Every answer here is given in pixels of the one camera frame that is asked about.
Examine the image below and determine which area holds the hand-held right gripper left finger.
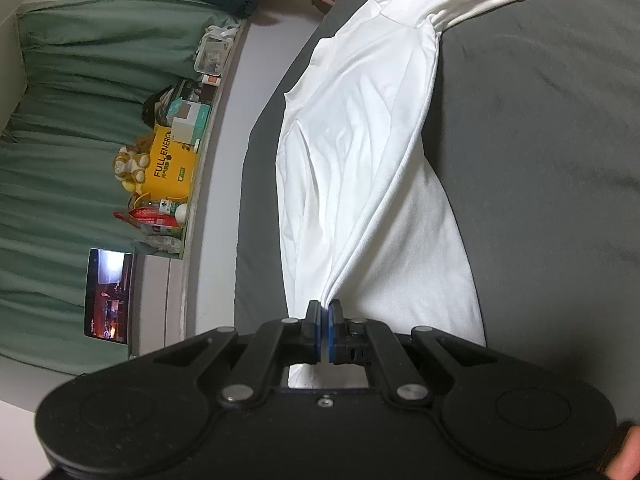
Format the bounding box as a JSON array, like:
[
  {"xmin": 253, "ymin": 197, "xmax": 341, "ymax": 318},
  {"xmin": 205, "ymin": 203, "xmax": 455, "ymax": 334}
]
[{"xmin": 152, "ymin": 300, "xmax": 323, "ymax": 408}]

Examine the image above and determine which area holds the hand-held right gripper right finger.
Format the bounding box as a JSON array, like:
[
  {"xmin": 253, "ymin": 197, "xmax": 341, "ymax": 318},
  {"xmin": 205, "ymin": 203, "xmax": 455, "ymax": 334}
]
[{"xmin": 325, "ymin": 299, "xmax": 498, "ymax": 408}]

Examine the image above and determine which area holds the white long-sleeve shirt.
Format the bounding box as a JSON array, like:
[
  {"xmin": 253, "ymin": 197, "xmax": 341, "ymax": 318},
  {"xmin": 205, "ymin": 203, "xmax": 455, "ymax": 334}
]
[{"xmin": 275, "ymin": 0, "xmax": 635, "ymax": 390}]

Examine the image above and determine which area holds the person's right hand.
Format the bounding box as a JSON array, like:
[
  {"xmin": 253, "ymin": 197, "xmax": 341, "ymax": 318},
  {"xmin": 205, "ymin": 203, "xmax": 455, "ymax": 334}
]
[{"xmin": 602, "ymin": 422, "xmax": 640, "ymax": 480}]

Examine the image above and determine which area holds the grey drawer box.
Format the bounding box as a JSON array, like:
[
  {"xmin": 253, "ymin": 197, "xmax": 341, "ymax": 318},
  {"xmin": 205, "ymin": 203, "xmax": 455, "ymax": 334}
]
[{"xmin": 127, "ymin": 254, "xmax": 188, "ymax": 358}]

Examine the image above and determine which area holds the clear plastic bag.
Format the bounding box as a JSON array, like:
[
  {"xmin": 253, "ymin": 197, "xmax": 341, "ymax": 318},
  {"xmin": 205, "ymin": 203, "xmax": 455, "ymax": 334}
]
[{"xmin": 134, "ymin": 232, "xmax": 185, "ymax": 260}]

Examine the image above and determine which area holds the clear water bottle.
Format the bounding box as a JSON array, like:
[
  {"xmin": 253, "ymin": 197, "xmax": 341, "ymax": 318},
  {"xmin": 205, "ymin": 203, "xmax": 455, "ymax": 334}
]
[{"xmin": 135, "ymin": 199, "xmax": 178, "ymax": 216}]

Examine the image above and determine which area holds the window ledge shelf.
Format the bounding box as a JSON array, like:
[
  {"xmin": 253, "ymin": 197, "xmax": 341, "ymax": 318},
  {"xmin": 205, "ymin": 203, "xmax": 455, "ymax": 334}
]
[{"xmin": 180, "ymin": 20, "xmax": 248, "ymax": 341}]

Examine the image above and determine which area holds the red snack bag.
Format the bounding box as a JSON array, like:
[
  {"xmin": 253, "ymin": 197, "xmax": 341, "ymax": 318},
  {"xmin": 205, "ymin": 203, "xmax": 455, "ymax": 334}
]
[{"xmin": 112, "ymin": 207, "xmax": 181, "ymax": 233}]

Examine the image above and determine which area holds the tablet with lit screen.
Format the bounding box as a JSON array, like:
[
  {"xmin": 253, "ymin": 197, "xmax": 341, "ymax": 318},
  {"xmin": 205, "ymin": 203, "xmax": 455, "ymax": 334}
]
[{"xmin": 84, "ymin": 248, "xmax": 136, "ymax": 346}]

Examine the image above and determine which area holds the yellow cardboard box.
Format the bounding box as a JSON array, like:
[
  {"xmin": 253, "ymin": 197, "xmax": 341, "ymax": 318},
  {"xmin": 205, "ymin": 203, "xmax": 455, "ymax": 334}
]
[{"xmin": 140, "ymin": 125, "xmax": 198, "ymax": 201}]

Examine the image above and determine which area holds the white and teal box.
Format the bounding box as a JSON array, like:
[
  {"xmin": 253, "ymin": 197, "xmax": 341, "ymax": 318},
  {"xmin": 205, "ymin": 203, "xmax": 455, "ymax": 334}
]
[{"xmin": 167, "ymin": 100, "xmax": 211, "ymax": 153}]

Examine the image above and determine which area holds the plush monkey toy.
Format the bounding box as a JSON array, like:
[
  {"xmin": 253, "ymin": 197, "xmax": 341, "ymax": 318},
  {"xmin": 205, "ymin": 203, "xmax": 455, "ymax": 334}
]
[{"xmin": 112, "ymin": 145, "xmax": 151, "ymax": 183}]

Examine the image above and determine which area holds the dark box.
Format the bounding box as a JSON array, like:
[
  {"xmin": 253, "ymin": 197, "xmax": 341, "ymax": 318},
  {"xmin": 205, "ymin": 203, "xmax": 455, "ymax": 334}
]
[{"xmin": 172, "ymin": 79, "xmax": 216, "ymax": 106}]

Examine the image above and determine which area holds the black cap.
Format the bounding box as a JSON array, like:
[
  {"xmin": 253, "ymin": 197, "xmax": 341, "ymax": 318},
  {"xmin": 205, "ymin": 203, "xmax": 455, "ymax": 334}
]
[{"xmin": 141, "ymin": 87, "xmax": 176, "ymax": 128}]

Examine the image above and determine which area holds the clear plastic container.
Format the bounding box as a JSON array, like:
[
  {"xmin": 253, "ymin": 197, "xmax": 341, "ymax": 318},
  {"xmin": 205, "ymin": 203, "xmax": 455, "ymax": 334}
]
[{"xmin": 194, "ymin": 35, "xmax": 236, "ymax": 76}]

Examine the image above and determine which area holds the white plastic bag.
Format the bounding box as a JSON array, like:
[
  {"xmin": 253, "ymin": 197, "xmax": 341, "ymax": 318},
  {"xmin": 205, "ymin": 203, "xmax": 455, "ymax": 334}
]
[{"xmin": 205, "ymin": 22, "xmax": 243, "ymax": 41}]

